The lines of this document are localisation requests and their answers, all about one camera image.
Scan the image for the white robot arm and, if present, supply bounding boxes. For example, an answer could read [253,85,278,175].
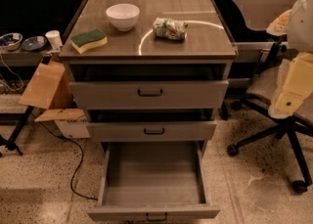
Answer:
[266,0,313,119]

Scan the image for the white paper cup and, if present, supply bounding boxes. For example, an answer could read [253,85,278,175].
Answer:
[45,30,63,51]

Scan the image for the grey bottom drawer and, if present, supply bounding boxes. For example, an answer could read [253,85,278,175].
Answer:
[88,141,219,222]

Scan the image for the black tripod stand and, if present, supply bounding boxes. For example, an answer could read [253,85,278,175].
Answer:
[0,106,33,156]

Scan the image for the grey middle drawer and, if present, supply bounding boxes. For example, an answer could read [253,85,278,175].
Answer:
[87,109,216,142]

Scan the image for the black office chair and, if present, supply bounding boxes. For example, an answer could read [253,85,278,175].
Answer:
[227,0,313,194]

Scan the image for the white ceramic bowl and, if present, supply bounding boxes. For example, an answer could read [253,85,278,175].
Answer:
[106,4,140,31]

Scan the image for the blue plate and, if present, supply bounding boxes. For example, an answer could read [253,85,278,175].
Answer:
[22,36,47,52]

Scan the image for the crumpled snack bag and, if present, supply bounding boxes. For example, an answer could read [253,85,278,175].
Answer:
[153,18,188,41]

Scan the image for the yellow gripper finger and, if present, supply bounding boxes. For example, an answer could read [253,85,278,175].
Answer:
[268,52,313,119]

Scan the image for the green yellow sponge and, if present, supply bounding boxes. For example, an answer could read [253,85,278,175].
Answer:
[70,28,108,54]

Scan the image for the black floor cable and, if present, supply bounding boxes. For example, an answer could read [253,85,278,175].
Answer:
[30,113,99,202]

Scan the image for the open cardboard box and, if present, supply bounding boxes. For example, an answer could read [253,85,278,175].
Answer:
[19,61,90,139]

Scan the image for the blue patterned bowl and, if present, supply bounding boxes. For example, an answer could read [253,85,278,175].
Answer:
[0,32,22,51]

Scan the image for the grey top drawer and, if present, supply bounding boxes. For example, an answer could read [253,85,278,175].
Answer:
[69,64,228,110]

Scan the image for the grey drawer cabinet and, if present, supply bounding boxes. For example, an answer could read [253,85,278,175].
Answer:
[58,0,239,157]

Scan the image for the grey drawer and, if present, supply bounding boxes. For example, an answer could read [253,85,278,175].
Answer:
[69,64,228,110]
[88,141,219,222]
[87,109,216,142]

